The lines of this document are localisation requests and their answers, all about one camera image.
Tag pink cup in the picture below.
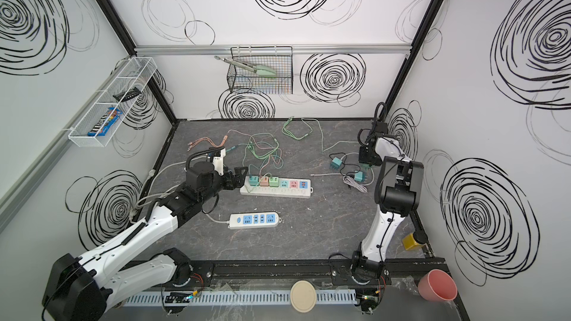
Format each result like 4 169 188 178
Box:
418 269 458 302

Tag clear wall shelf basket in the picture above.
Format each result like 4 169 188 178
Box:
68 56 157 148

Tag white coiled cable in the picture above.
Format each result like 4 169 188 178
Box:
342 174 370 195

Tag light green plug adapter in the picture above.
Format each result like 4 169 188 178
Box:
269 177 280 187

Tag green tongs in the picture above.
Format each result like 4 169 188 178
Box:
214 56 277 77

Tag long colourful power strip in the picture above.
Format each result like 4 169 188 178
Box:
240 175 313 199

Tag beige round lid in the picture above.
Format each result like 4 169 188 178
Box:
290 280 317 313

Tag black wire basket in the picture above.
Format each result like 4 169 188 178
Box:
222 45 294 95

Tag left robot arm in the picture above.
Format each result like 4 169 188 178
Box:
42 161 248 320

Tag short blue power strip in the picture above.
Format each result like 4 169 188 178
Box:
228 211 282 230

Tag white power strip cord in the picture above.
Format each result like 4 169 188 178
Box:
131 160 244 224

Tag black remote control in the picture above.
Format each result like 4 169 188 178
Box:
113 87 141 103

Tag yellow block with black cap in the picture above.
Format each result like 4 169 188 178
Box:
401 230 428 251

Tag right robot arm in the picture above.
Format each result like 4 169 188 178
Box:
351 119 424 285

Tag blue candy packet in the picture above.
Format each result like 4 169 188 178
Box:
87 107 123 137

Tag pink plug adapter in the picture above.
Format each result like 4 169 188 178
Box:
259 176 270 187

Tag white slotted cable duct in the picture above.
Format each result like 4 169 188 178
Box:
124 289 357 308

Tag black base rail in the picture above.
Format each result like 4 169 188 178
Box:
146 257 449 287

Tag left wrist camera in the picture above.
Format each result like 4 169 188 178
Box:
211 148 226 176

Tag teal plug adapter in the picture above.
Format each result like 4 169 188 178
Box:
248 175 260 187
330 157 343 170

